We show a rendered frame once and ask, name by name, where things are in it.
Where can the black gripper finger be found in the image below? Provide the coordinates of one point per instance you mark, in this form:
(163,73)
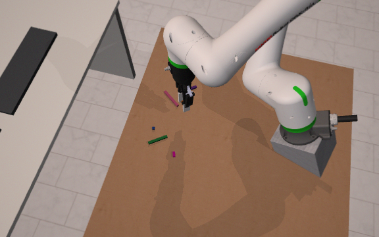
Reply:
(180,96)
(187,98)

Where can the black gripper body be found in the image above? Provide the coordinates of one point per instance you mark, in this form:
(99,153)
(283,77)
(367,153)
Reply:
(184,82)

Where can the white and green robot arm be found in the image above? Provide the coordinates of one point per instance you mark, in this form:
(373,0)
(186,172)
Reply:
(258,39)

